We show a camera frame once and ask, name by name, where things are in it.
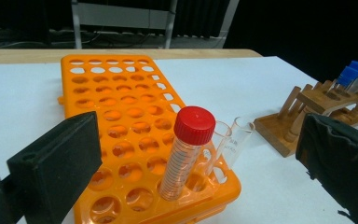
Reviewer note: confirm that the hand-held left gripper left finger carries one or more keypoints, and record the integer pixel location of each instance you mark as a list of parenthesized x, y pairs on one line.
[(59, 161)]

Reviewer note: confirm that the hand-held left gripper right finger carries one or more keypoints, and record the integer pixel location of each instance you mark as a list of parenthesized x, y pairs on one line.
[(345, 161)]

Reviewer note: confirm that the wooden tube rack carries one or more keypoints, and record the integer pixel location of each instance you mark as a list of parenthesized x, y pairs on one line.
[(276, 133)]

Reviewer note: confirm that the orange plastic tube rack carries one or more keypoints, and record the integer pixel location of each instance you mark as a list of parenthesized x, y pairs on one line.
[(127, 93)]

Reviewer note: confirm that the clear glass test tube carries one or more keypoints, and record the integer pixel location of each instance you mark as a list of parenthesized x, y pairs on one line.
[(220, 146), (240, 140)]

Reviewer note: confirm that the white table mat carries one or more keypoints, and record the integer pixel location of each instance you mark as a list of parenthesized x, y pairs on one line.
[(276, 193)]

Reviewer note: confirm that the white metal stand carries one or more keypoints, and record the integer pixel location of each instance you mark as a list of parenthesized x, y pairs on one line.
[(118, 17)]

